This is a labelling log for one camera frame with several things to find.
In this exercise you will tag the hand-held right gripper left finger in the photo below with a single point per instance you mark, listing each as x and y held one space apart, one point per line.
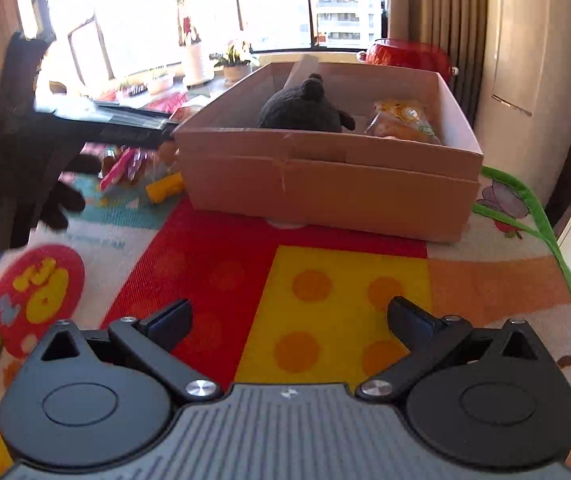
173 322

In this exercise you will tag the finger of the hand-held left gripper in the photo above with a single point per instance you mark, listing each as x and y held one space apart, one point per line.
130 136
115 117

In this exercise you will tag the black plush toy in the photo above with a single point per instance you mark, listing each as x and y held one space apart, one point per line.
298 110

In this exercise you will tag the beige curtain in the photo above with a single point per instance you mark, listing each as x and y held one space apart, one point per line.
440 10

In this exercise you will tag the colourful play mat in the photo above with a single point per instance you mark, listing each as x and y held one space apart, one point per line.
345 270

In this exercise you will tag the brown cardboard box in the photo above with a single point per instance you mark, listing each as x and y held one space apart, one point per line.
325 185

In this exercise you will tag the pink snack packet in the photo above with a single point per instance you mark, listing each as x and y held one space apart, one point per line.
123 167

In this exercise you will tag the red pot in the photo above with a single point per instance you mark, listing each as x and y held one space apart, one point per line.
405 55

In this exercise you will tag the yellow toy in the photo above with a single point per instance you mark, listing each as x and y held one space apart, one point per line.
165 189

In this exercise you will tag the tall plant in white pot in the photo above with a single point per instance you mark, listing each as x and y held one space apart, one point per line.
195 60

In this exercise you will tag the low white planter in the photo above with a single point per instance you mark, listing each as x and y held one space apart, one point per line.
160 82

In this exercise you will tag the person's left hand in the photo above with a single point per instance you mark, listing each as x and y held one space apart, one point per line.
63 200

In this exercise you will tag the flowering potted plant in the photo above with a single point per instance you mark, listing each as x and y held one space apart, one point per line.
235 62

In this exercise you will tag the white standing air conditioner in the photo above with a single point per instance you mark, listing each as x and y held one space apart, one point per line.
535 60

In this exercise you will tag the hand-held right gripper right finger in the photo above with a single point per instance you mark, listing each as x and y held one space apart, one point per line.
413 322

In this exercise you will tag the plastic bag of bread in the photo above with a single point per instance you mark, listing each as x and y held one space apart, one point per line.
403 122

